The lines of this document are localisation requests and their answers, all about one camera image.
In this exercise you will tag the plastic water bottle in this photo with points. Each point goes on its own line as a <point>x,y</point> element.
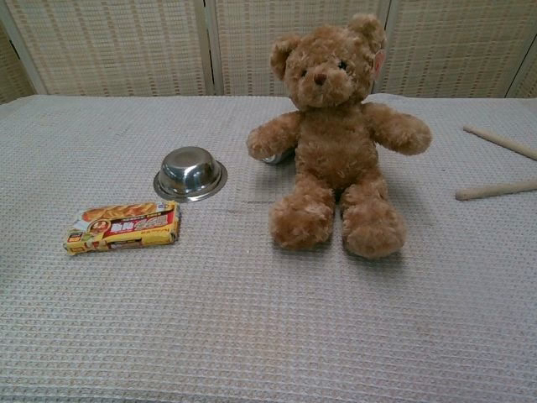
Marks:
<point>274,159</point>

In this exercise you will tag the short wooden stick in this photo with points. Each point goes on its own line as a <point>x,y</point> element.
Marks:
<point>495,189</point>

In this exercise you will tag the white woven tablecloth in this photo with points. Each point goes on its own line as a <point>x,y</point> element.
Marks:
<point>251,315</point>

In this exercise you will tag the long wooden stick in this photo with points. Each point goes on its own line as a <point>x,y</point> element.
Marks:
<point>503,142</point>

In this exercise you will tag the brown plush teddy bear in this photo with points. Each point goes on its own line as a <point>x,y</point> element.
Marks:
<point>331,159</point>

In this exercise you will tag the stainless steel bowl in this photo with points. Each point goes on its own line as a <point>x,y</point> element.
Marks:
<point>184,172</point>

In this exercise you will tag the woven folding screen panel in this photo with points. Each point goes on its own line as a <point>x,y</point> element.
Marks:
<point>117,46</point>
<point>528,84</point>
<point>10,71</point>
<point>453,46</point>
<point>247,46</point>

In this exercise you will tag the yellow food packet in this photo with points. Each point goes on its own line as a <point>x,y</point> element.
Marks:
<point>126,228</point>

